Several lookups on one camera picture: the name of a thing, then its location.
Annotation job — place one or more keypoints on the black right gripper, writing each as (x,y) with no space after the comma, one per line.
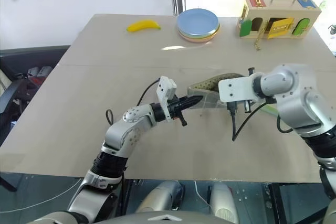
(249,106)

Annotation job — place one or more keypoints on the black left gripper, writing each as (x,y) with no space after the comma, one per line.
(174,108)

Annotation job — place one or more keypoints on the grey checked pouch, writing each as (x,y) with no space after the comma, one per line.
(204,98)

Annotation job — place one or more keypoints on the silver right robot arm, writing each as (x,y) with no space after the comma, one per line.
(299,95)

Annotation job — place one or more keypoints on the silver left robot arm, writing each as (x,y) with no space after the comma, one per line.
(118,134)

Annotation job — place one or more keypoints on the pink plate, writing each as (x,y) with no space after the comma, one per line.
(194,40)

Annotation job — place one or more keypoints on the pale green plate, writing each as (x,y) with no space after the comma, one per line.
(194,36)

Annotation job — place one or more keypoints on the yellow plate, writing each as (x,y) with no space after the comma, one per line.
(216,34)

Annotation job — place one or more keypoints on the blue plate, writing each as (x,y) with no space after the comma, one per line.
(197,20)

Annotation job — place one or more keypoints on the yellow banana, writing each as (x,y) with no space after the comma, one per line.
(143,25)

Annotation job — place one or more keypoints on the silver right robot leg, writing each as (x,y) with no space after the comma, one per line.
(223,200)

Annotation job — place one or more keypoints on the silver robot leg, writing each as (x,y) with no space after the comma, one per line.
(223,200)
(160,197)

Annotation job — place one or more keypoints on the wooden lock box toy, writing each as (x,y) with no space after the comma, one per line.
(278,11)

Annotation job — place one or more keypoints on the silver left robot leg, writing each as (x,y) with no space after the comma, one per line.
(160,197)

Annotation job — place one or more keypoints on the small dark object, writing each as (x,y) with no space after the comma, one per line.
(333,29)

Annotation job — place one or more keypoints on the grey robot torso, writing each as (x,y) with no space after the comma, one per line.
(162,218)

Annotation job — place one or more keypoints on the white and red clutter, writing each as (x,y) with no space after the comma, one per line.
(39,72)

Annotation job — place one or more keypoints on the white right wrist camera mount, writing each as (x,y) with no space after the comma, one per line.
(236,89)

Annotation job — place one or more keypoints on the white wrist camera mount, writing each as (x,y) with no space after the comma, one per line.
(165,90)
(236,89)

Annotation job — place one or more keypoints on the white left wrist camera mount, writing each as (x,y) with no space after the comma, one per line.
(165,90)

